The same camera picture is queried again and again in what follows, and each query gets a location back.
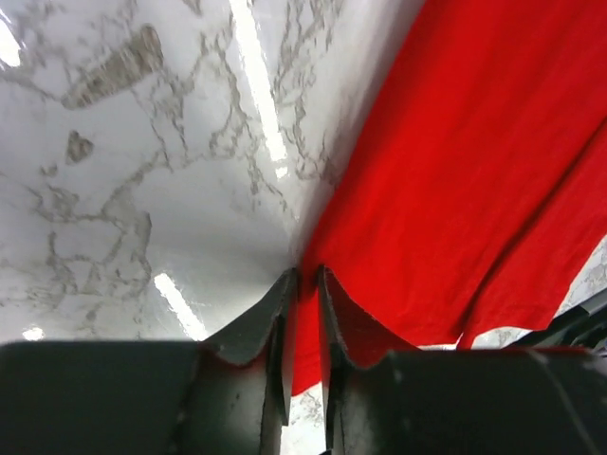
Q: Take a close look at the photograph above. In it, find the red t shirt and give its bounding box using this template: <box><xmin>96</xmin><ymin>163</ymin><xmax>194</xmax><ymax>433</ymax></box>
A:
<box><xmin>293</xmin><ymin>1</ymin><xmax>606</xmax><ymax>393</ymax></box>

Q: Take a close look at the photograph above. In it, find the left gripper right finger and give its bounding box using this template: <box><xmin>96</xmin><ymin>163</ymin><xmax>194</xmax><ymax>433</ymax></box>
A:
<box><xmin>317</xmin><ymin>265</ymin><xmax>414</xmax><ymax>454</ymax></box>

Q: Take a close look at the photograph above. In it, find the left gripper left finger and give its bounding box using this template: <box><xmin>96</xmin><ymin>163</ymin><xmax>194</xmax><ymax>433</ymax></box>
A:
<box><xmin>202</xmin><ymin>268</ymin><xmax>299</xmax><ymax>426</ymax></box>

